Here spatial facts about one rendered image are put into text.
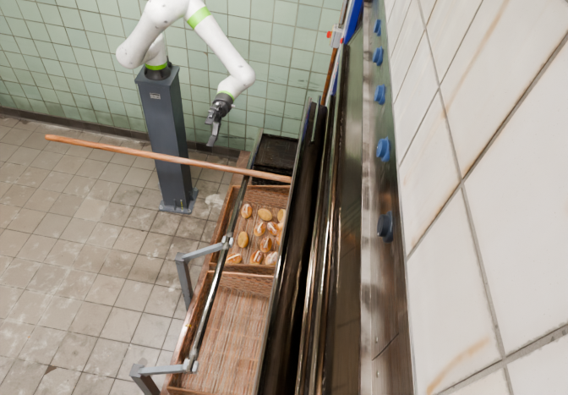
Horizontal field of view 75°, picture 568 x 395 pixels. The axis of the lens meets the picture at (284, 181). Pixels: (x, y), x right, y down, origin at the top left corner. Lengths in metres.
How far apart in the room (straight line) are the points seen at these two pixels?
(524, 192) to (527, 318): 0.08
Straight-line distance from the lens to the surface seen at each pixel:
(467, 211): 0.35
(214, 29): 1.88
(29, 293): 3.04
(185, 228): 3.00
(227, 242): 1.53
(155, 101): 2.37
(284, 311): 1.15
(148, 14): 1.82
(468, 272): 0.33
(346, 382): 0.72
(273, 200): 2.32
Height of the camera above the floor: 2.48
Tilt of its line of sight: 49 degrees down
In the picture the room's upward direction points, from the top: 9 degrees clockwise
